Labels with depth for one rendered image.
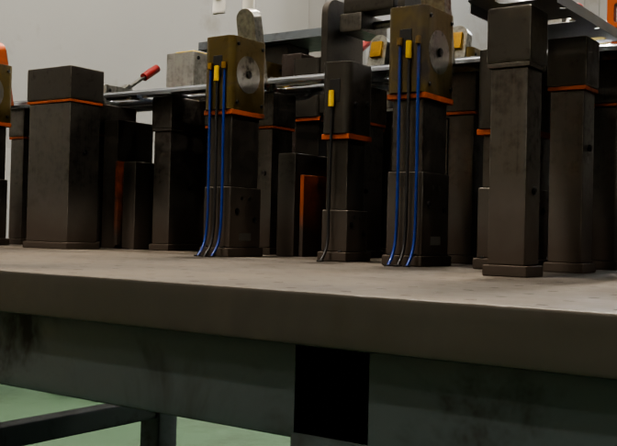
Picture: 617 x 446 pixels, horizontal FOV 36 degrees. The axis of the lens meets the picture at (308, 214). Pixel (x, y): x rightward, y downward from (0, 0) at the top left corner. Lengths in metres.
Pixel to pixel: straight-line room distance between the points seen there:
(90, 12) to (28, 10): 0.40
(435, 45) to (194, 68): 0.81
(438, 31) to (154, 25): 4.20
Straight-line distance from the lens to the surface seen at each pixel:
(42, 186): 1.79
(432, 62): 1.28
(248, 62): 1.51
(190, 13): 5.65
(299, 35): 2.02
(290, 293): 0.70
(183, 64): 2.01
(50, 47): 4.90
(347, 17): 1.82
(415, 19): 1.28
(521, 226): 1.02
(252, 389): 0.78
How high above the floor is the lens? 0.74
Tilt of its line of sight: 1 degrees up
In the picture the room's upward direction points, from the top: 1 degrees clockwise
